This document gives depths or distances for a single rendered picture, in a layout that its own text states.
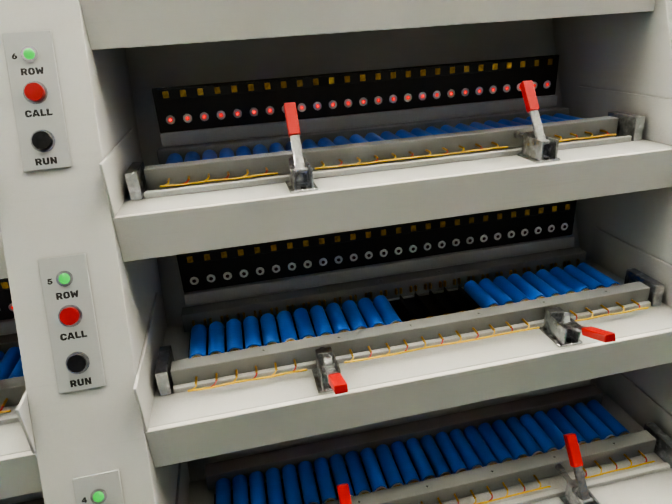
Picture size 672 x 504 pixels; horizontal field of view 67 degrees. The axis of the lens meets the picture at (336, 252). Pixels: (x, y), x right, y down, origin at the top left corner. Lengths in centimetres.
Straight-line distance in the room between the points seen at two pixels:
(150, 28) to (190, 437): 39
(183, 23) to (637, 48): 52
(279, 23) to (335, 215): 20
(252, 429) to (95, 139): 31
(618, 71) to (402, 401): 49
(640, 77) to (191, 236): 55
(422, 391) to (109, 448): 30
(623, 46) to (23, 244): 70
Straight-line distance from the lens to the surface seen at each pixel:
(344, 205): 51
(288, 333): 59
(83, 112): 53
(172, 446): 54
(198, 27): 55
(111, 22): 56
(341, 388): 46
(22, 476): 58
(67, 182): 52
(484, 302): 65
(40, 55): 55
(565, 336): 61
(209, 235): 51
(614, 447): 76
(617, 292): 69
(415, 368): 56
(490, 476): 68
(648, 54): 74
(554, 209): 77
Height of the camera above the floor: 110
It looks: 2 degrees down
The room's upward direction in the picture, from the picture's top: 8 degrees counter-clockwise
